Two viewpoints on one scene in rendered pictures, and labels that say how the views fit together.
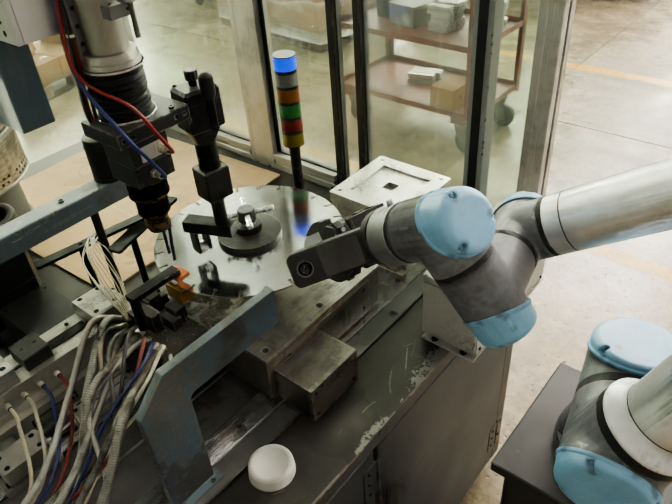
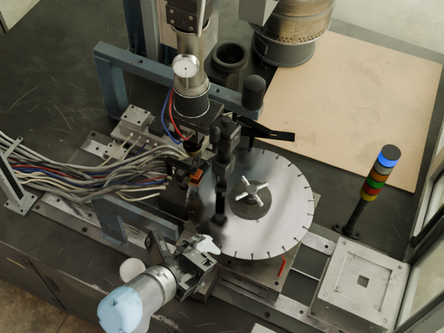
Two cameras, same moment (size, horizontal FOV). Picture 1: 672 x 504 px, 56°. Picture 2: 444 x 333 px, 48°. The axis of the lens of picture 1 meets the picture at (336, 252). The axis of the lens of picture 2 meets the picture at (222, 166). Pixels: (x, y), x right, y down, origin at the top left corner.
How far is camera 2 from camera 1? 0.90 m
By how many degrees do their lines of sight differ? 49
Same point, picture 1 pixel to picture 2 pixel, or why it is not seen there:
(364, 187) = (355, 261)
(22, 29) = (164, 38)
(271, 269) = (216, 223)
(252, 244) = (234, 204)
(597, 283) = not seen: outside the picture
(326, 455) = not seen: hidden behind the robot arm
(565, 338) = not seen: outside the picture
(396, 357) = (228, 324)
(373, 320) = (257, 302)
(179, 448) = (108, 221)
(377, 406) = (185, 320)
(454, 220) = (103, 308)
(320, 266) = (150, 249)
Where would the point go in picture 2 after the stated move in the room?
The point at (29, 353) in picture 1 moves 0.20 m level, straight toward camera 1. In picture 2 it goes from (152, 127) to (104, 171)
